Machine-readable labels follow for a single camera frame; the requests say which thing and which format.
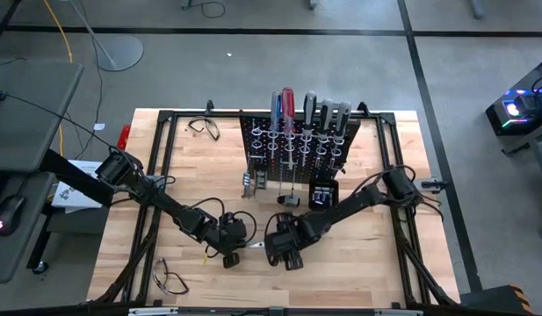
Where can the computer case with coloured lights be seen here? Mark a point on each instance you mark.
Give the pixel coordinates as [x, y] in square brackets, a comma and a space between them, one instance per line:
[516, 114]

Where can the silver double prong peg hook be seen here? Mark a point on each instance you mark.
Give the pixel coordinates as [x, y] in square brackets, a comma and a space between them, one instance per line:
[281, 175]
[255, 160]

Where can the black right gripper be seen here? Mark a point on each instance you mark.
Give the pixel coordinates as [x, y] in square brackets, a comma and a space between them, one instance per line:
[290, 248]

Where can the red box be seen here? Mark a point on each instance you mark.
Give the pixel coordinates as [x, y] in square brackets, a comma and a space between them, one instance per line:
[123, 138]

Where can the black computer mouse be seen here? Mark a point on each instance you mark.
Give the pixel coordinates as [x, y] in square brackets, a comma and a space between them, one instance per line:
[7, 215]

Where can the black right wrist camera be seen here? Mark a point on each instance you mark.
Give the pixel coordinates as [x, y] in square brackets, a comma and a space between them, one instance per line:
[286, 224]

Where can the black metal pegboard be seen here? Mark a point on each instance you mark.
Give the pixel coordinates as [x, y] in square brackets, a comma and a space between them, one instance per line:
[253, 123]

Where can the black aluminium table frame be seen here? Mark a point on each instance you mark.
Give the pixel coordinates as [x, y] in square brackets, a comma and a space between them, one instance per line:
[196, 114]

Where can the yellow-black striped box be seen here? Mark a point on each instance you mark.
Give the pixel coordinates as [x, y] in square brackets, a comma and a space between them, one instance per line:
[494, 300]

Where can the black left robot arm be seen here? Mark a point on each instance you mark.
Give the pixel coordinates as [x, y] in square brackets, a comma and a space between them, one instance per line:
[165, 206]

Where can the clear safety glasses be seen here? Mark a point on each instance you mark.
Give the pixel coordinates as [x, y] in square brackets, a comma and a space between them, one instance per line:
[211, 127]
[161, 276]

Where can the small white tag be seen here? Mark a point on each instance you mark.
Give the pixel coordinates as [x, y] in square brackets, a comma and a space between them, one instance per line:
[99, 127]

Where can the small silver socket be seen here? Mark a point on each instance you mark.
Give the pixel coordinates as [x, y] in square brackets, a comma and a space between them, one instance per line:
[318, 195]
[330, 194]
[324, 195]

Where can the grey desk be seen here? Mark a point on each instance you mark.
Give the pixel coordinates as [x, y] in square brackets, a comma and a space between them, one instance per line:
[24, 131]

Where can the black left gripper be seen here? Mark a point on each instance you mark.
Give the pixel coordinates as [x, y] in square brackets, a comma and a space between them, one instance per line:
[231, 252]

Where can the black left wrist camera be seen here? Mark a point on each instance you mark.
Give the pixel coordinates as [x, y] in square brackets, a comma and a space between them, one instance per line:
[233, 226]

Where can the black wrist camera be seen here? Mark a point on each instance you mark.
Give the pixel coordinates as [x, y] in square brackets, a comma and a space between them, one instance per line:
[233, 226]
[286, 224]

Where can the black plastic bin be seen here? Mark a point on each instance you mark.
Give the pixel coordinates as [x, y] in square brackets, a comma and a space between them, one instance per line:
[312, 205]

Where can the white printed paper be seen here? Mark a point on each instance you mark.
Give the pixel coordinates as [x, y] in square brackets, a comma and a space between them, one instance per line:
[73, 195]

